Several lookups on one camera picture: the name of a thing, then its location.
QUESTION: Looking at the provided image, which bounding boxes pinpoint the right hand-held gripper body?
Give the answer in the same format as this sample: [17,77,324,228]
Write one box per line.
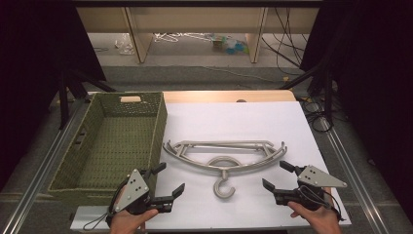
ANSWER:
[274,164,348,212]

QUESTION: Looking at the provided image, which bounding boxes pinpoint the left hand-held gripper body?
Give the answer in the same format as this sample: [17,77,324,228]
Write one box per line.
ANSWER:
[108,168,173,216]

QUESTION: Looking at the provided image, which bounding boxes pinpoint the green woven basket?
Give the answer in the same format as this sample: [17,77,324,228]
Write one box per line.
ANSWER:
[48,92,169,207]

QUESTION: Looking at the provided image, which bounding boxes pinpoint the person's left hand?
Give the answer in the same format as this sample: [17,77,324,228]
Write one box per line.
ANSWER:
[109,208,160,234]

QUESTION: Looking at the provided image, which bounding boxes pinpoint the person's right hand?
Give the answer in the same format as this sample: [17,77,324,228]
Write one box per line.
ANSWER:
[286,200,344,234]

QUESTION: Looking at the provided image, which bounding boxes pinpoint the white board sheet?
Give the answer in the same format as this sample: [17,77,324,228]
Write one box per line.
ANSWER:
[69,100,353,232]

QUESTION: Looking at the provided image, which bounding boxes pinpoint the black metal stand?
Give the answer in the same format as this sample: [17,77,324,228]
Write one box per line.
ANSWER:
[57,67,117,131]
[279,61,336,127]

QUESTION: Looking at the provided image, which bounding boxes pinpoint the light wooden table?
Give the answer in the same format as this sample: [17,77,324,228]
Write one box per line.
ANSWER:
[162,90,297,104]

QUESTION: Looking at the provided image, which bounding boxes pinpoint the dark curtain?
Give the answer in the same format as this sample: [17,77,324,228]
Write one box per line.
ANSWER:
[0,0,107,193]
[300,0,413,225]

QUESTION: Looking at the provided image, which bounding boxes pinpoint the clear plastic bag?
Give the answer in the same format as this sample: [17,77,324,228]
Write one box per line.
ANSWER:
[114,33,136,56]

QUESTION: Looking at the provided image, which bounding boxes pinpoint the colourful plastic clutter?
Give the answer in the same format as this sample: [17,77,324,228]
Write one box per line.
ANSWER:
[211,34,250,56]

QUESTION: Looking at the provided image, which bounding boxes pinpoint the beige wooden desk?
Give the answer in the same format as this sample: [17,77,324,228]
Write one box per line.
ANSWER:
[76,6,320,64]

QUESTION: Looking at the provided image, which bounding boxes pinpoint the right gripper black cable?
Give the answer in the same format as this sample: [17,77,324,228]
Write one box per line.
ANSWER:
[298,184,347,222]

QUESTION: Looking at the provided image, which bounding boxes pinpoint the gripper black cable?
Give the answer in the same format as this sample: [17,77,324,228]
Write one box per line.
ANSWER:
[82,209,115,232]
[298,184,347,222]

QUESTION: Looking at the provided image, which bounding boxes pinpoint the aluminium rail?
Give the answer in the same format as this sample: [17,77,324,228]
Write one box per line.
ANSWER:
[0,97,90,234]
[319,116,391,234]

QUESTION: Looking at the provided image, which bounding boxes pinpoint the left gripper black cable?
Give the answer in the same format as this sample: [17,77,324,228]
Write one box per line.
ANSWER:
[82,209,115,232]

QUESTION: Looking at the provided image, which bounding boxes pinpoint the coiled black floor cables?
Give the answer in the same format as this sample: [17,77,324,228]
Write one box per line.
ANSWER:
[299,96,335,134]

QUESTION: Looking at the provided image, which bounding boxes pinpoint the thin floor cable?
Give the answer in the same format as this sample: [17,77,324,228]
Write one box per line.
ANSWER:
[204,65,276,83]

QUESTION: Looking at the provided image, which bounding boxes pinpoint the hanging black cables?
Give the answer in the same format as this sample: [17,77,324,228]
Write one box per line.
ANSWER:
[261,7,310,68]

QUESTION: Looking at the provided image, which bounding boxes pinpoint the white wire hangers pile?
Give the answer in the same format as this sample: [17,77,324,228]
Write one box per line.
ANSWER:
[153,32,213,44]

